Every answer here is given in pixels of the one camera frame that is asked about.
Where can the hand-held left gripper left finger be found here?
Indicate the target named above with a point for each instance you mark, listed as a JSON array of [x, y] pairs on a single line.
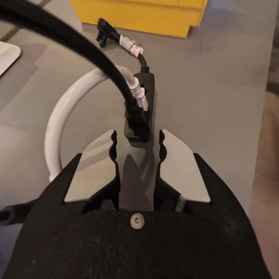
[[91, 165]]

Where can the yellow box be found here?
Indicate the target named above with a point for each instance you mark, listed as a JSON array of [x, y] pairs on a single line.
[[141, 15]]

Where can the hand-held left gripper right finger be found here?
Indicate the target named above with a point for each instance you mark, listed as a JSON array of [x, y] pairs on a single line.
[[183, 172]]

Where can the white rounded flat object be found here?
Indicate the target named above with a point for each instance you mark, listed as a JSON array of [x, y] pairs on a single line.
[[8, 56]]

